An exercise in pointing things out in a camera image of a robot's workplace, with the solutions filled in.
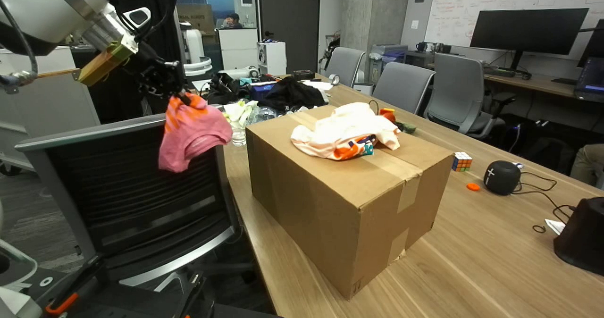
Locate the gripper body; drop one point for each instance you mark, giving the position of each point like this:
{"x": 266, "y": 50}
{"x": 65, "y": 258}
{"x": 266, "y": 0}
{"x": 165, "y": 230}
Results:
{"x": 153, "y": 68}

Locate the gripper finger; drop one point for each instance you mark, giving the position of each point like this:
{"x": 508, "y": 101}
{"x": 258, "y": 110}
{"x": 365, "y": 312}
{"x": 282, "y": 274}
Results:
{"x": 181, "y": 95}

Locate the pink t-shirt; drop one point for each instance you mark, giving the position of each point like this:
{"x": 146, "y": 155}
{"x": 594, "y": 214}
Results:
{"x": 191, "y": 131}

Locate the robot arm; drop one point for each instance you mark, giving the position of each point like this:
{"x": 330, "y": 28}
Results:
{"x": 45, "y": 4}

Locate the brown cardboard box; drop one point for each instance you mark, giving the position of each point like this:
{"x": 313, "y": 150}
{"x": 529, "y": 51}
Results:
{"x": 339, "y": 200}

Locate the black bag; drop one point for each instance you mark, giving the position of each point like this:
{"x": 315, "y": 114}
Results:
{"x": 222, "y": 90}

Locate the white machine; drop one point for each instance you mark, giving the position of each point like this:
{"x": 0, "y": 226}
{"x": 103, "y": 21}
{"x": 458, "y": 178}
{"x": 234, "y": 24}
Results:
{"x": 194, "y": 49}

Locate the white and green cloth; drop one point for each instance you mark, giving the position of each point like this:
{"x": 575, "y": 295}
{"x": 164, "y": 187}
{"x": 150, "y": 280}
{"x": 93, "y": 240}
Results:
{"x": 240, "y": 111}

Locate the clear plastic cup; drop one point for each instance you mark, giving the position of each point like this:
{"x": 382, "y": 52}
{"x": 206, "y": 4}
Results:
{"x": 238, "y": 135}

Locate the white cabinet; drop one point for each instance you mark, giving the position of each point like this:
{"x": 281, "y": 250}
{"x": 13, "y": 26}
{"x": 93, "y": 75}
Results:
{"x": 238, "y": 49}

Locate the blue pouch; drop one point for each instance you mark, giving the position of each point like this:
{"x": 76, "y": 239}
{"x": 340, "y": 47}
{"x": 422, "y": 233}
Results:
{"x": 259, "y": 92}

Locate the person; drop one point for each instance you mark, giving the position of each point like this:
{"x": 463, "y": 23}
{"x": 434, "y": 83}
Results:
{"x": 587, "y": 164}
{"x": 232, "y": 21}

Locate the black cloth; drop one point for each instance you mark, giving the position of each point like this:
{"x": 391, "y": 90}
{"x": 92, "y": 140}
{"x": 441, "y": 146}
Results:
{"x": 292, "y": 94}

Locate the black mesh office chair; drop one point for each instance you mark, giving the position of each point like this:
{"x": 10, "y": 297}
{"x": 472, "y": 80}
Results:
{"x": 137, "y": 200}

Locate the roll of tape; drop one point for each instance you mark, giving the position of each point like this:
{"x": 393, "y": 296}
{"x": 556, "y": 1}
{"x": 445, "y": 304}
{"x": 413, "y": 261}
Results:
{"x": 334, "y": 79}

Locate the cream t-shirt with colourful print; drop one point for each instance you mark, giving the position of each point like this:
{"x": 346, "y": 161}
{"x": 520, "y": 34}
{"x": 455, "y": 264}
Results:
{"x": 339, "y": 131}

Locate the grey office chair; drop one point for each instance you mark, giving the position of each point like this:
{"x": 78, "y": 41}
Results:
{"x": 345, "y": 65}
{"x": 457, "y": 89}
{"x": 402, "y": 87}

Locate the orange toy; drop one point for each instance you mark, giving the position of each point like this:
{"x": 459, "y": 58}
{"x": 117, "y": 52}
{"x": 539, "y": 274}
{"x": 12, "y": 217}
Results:
{"x": 388, "y": 114}

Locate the green toy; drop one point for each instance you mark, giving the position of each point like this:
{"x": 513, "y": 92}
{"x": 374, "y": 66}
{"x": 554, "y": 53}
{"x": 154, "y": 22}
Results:
{"x": 408, "y": 128}

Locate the puzzle cube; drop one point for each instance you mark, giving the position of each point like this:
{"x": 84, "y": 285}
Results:
{"x": 462, "y": 162}

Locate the whiteboard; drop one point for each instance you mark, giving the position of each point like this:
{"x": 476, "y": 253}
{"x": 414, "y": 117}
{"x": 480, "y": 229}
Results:
{"x": 460, "y": 4}

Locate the orange disc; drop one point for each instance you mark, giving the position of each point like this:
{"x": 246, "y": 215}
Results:
{"x": 473, "y": 187}

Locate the black round speaker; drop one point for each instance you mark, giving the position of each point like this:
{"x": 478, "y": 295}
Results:
{"x": 501, "y": 177}

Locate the black monitor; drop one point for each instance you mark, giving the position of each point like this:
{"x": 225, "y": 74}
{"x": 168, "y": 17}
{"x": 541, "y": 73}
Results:
{"x": 595, "y": 44}
{"x": 528, "y": 31}

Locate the white paper note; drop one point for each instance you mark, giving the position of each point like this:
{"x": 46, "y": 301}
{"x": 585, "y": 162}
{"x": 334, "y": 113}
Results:
{"x": 555, "y": 226}

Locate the laptop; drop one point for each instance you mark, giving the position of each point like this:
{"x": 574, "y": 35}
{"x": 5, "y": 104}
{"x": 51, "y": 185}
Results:
{"x": 591, "y": 79}

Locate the dark brown rounded container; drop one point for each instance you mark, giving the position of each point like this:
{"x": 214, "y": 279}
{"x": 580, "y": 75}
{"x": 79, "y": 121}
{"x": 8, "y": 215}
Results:
{"x": 583, "y": 235}

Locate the wall switch plate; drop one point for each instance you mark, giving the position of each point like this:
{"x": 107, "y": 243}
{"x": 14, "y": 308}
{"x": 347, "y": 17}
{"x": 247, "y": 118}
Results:
{"x": 414, "y": 24}

